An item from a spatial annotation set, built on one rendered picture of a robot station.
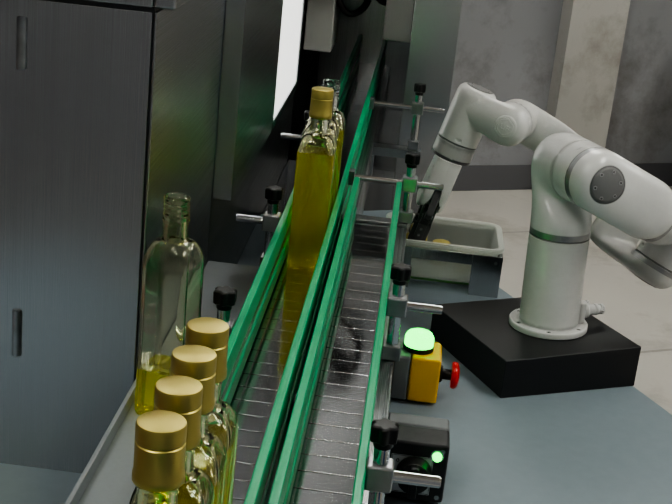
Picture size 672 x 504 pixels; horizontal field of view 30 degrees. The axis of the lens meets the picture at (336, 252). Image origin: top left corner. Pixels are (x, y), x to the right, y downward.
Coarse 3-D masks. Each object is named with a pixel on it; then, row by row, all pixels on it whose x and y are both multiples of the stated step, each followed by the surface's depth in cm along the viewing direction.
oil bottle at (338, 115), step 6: (336, 114) 207; (342, 114) 209; (342, 120) 207; (342, 126) 207; (342, 132) 207; (342, 138) 208; (342, 144) 210; (336, 168) 209; (336, 174) 209; (336, 180) 210; (336, 186) 210; (336, 192) 211
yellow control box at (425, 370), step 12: (408, 360) 182; (420, 360) 182; (432, 360) 182; (396, 372) 183; (408, 372) 183; (420, 372) 182; (432, 372) 182; (396, 384) 183; (408, 384) 183; (420, 384) 183; (432, 384) 183; (396, 396) 184; (408, 396) 184; (420, 396) 184; (432, 396) 183
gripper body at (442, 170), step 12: (444, 156) 225; (432, 168) 226; (444, 168) 225; (456, 168) 225; (432, 180) 225; (444, 180) 225; (420, 192) 228; (432, 192) 226; (444, 192) 226; (420, 204) 227; (444, 204) 227
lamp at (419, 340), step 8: (416, 328) 185; (408, 336) 183; (416, 336) 183; (424, 336) 183; (432, 336) 184; (408, 344) 183; (416, 344) 182; (424, 344) 182; (432, 344) 184; (416, 352) 183; (424, 352) 183
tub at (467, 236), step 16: (432, 224) 243; (448, 224) 243; (464, 224) 243; (480, 224) 243; (416, 240) 228; (432, 240) 244; (448, 240) 244; (464, 240) 244; (480, 240) 243; (496, 240) 235; (496, 256) 229
